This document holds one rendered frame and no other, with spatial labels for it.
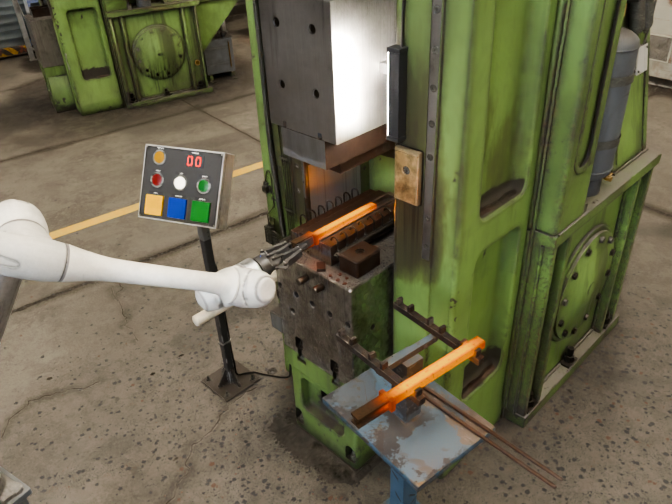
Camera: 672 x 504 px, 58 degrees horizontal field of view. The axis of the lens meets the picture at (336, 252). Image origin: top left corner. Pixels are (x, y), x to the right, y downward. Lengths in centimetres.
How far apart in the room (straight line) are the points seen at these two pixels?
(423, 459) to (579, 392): 146
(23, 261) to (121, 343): 181
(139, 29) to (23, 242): 522
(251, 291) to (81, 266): 43
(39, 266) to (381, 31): 112
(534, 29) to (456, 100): 38
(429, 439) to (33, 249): 112
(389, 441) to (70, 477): 154
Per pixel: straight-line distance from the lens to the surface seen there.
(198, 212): 228
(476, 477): 261
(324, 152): 185
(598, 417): 294
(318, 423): 259
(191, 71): 690
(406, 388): 147
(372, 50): 184
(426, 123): 174
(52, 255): 164
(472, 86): 164
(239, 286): 166
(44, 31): 687
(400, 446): 171
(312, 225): 214
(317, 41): 175
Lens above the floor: 206
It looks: 33 degrees down
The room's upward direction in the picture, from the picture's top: 3 degrees counter-clockwise
